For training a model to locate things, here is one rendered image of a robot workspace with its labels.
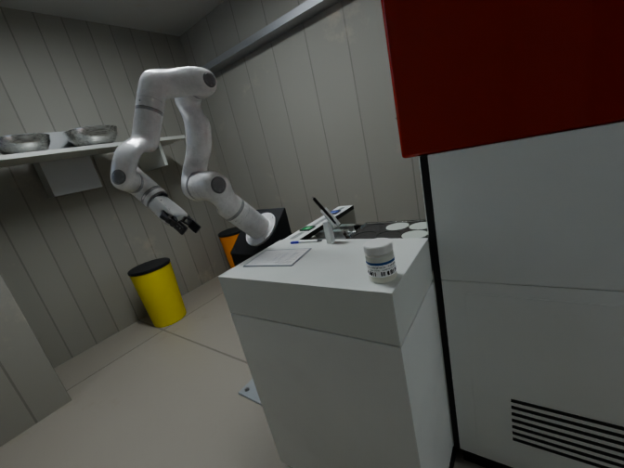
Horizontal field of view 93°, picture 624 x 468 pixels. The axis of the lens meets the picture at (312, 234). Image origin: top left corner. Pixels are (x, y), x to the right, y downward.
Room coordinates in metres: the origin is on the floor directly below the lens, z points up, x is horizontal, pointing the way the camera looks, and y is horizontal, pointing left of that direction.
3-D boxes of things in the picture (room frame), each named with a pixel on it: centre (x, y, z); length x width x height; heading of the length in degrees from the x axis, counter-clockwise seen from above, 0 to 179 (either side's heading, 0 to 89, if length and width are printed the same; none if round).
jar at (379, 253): (0.68, -0.15, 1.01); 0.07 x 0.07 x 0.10
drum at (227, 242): (3.57, 0.94, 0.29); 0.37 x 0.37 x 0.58
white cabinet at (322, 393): (1.17, -0.18, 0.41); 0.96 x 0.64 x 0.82; 143
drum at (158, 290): (2.76, 1.60, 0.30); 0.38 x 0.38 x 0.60
